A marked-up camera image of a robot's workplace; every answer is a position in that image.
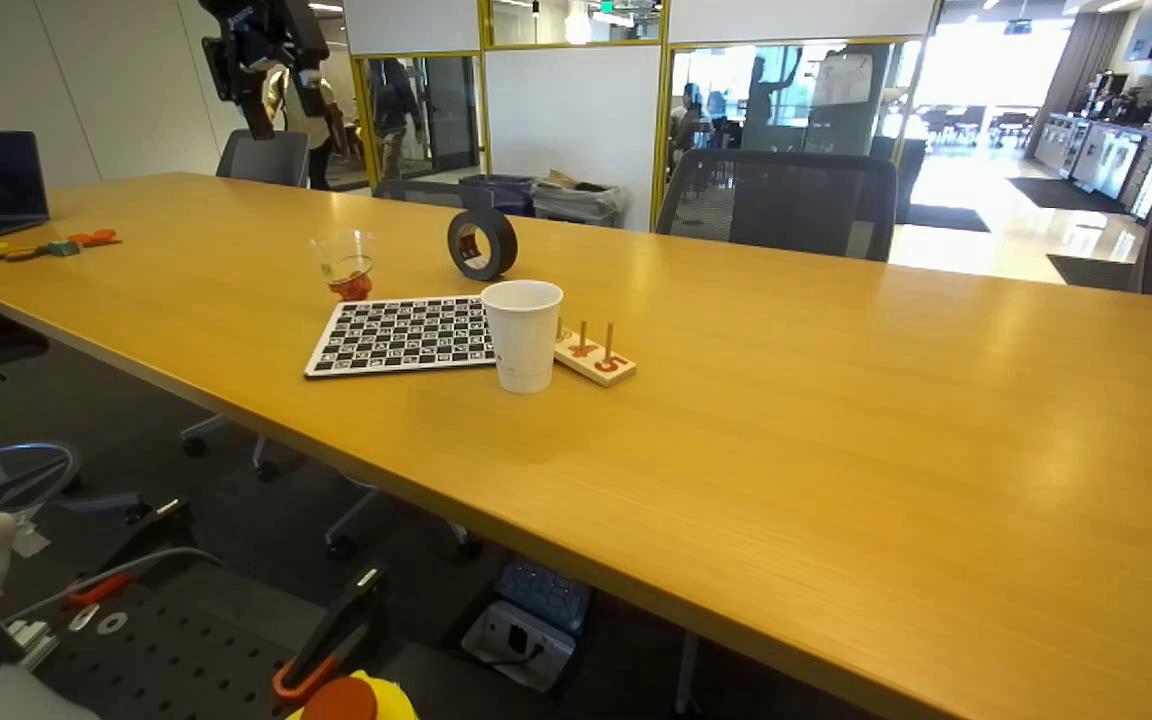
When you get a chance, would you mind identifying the checkered calibration board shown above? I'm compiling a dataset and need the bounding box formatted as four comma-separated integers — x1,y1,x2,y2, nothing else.
304,297,494,382

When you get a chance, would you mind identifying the orange disc block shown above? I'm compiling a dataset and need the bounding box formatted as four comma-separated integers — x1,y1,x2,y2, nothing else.
326,273,372,299

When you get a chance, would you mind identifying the grey office chair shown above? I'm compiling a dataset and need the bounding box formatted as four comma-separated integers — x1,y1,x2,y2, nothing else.
216,133,306,190

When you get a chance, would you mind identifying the red emergency stop button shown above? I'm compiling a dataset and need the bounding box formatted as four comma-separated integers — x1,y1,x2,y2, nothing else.
288,672,419,720

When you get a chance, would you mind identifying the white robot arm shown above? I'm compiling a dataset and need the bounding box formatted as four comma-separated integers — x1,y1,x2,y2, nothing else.
200,0,326,138

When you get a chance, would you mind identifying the orange green tool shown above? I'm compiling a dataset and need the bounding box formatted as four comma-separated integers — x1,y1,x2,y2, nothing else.
0,230,119,265

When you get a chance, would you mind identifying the white paper cup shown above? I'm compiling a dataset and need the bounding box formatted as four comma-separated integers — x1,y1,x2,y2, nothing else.
480,279,563,394

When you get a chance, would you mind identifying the floor power box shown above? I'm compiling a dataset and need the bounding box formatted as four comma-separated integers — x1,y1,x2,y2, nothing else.
459,602,574,691

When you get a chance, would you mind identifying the black tape roll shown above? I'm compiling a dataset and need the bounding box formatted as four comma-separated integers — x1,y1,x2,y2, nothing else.
447,210,519,285

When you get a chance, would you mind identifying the wooden peg base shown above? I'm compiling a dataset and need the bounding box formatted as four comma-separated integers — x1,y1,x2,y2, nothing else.
554,327,636,386

